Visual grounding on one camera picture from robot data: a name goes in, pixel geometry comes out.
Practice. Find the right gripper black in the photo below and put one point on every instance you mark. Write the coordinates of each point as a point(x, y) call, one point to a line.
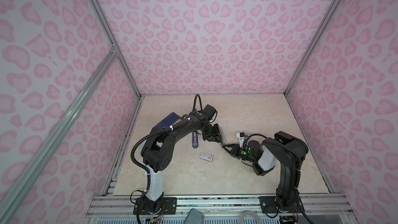
point(236, 151)

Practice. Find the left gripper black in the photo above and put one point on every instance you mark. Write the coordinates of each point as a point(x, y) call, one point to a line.
point(215, 132)

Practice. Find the red white staple box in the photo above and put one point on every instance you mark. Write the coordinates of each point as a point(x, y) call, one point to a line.
point(206, 156)

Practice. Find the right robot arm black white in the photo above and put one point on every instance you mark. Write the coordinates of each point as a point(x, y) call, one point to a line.
point(282, 148)

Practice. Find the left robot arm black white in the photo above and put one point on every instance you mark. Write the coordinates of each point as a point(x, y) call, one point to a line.
point(159, 146)

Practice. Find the dark blue booklet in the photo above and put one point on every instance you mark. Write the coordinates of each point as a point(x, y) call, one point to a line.
point(171, 119)

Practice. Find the grey cloth pad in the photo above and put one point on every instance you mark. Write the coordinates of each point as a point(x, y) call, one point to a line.
point(194, 217)

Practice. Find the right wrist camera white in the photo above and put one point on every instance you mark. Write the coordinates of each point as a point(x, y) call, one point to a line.
point(241, 137)

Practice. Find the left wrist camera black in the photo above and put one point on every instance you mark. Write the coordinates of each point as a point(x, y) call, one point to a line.
point(210, 112)

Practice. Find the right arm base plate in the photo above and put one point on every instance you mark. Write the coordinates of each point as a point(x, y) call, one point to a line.
point(273, 205)

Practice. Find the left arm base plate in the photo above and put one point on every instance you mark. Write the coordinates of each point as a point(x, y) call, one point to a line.
point(163, 205)

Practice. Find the aluminium front rail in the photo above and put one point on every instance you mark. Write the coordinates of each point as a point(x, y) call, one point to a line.
point(226, 209)

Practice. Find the aluminium corner frame post left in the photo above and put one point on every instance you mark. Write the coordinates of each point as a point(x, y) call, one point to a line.
point(95, 4)

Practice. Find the aluminium corner frame post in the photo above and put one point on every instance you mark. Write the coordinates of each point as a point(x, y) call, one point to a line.
point(95, 4)
point(325, 21)

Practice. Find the aluminium corner frame post right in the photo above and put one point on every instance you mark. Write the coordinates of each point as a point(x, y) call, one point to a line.
point(325, 21)

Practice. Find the aluminium diagonal frame bar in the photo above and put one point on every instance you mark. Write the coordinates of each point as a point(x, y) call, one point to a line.
point(32, 171)

